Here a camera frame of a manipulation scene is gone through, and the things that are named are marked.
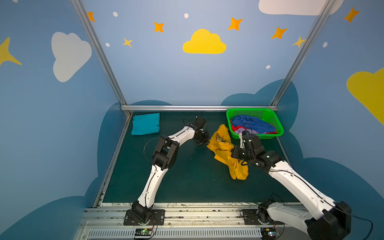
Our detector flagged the yellow printed t-shirt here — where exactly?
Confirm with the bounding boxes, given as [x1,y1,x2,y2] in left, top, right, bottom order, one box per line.
[207,125,249,180]

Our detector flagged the green plastic laundry basket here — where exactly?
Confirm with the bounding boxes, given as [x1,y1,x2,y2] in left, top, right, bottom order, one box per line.
[226,108,284,140]

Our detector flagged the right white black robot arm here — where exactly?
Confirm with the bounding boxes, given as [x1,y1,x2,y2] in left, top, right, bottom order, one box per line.
[232,131,354,240]

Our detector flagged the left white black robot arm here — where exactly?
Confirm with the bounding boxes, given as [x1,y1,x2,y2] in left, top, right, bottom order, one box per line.
[129,117,209,225]

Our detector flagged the lavender t-shirt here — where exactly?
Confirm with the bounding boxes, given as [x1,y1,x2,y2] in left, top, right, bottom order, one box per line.
[234,128,259,135]

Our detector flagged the red t-shirt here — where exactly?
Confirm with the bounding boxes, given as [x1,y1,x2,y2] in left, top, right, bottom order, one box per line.
[231,123,277,135]

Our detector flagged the blue t-shirt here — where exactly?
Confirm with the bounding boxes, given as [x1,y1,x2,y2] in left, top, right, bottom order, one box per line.
[230,115,268,126]

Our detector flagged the folded teal t-shirt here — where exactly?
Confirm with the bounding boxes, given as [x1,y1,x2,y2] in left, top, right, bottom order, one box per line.
[131,113,160,136]

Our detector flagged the right green circuit board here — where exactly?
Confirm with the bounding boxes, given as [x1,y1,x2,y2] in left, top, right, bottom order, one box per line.
[261,228,278,240]

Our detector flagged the green circuit board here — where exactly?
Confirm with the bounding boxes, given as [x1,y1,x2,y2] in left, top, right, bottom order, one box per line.
[134,228,153,240]
[261,228,278,240]

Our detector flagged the left green circuit board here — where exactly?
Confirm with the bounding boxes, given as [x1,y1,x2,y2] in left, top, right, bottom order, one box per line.
[134,228,153,240]

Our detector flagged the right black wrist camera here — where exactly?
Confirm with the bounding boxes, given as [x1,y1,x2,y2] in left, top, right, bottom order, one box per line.
[239,131,265,154]

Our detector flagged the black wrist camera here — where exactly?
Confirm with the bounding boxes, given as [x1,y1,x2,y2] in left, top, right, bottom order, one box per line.
[239,131,265,154]
[193,116,206,130]

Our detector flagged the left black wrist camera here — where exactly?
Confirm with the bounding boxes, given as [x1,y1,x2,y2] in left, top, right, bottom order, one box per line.
[193,116,206,130]

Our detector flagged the right side table rail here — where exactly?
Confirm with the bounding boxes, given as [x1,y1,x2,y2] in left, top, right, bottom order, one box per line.
[276,137,292,167]

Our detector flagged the table rail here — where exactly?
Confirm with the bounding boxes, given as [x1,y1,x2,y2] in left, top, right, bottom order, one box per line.
[92,116,132,208]
[276,137,292,167]

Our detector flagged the horizontal aluminium frame bar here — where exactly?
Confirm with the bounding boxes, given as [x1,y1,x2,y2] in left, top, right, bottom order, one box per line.
[120,105,278,112]

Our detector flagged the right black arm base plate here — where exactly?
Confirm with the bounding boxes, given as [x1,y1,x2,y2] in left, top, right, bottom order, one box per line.
[240,209,283,225]

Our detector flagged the aluminium mounting rail base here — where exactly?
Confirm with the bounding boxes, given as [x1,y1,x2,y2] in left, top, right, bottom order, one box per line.
[74,203,310,240]

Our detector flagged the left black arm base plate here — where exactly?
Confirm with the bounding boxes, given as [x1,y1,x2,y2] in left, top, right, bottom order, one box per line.
[123,209,165,226]

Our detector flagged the left side table rail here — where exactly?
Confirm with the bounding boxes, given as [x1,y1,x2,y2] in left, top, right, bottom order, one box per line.
[92,116,132,208]

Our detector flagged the right aluminium frame post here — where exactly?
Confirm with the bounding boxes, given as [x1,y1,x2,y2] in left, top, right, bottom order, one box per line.
[270,0,337,109]

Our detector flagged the aluminium frame post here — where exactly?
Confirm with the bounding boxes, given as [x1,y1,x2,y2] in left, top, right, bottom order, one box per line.
[270,0,337,109]
[71,0,132,118]

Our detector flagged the left aluminium frame post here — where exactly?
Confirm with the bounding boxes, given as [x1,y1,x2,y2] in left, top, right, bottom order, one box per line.
[71,0,132,118]

